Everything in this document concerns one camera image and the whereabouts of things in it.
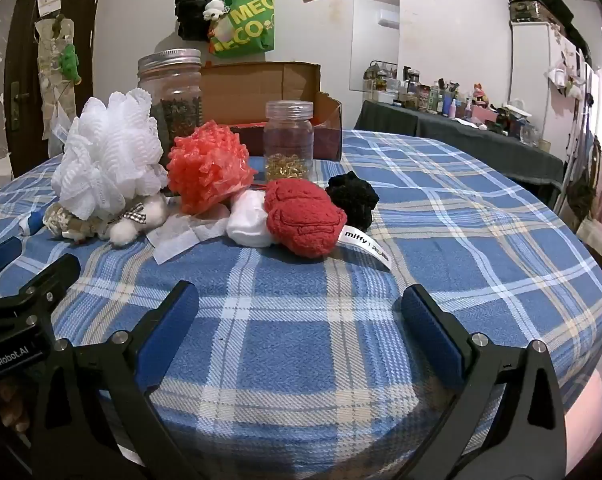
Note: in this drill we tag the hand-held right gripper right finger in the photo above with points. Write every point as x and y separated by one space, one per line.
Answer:
431 330

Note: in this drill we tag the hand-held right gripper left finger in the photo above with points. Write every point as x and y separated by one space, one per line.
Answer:
173 320

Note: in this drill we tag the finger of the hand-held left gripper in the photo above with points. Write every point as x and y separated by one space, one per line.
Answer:
1 255
51 275

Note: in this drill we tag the beige lace soft toy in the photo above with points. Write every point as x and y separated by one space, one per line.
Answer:
76 222

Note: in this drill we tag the white plush toy checkered bow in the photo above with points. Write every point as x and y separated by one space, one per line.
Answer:
131 220

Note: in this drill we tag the white mesh bath pouf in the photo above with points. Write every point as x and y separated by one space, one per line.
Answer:
106 155

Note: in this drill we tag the black scrunchie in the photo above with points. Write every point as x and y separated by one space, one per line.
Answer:
353 197

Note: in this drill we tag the red mesh bath pouf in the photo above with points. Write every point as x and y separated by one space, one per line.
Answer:
208 165

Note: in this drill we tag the red rabbit towel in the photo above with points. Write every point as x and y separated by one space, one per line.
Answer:
301 220

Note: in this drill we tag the large glass jar metal lid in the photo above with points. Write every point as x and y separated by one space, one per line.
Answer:
176 90

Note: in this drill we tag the cardboard box red inside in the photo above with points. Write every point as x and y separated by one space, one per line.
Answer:
261 92

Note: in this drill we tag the person's left hand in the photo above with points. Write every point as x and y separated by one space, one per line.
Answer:
15 407

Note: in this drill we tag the white gauze cloth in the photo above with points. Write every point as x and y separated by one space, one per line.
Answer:
176 240

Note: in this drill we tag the blue plaid blanket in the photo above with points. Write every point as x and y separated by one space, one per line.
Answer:
291 310

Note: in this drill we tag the clear plastic bag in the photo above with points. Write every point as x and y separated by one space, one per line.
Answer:
60 127

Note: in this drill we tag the beige hanging door organizer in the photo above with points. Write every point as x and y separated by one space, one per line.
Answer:
48 70

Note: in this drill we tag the desk with dark green cloth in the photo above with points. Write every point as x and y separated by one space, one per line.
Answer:
481 145

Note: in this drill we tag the green plush toy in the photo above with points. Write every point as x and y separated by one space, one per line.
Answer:
69 62

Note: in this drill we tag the small clear jar gold contents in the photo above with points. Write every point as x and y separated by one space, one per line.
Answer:
288 135

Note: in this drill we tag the clutter of cosmetic bottles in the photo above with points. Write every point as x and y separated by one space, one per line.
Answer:
446 100

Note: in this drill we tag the dark wooden door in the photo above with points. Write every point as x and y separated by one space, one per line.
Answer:
88 35

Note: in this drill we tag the white wardrobe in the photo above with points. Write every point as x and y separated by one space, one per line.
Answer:
531 70

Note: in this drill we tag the black bag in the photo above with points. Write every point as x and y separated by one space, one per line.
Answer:
193 10

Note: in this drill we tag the green tote bag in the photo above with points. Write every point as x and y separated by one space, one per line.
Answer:
248 25

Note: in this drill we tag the dark bag on wardrobe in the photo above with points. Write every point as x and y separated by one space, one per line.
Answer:
541 2

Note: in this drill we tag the wall mirror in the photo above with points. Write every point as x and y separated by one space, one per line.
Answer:
373 35

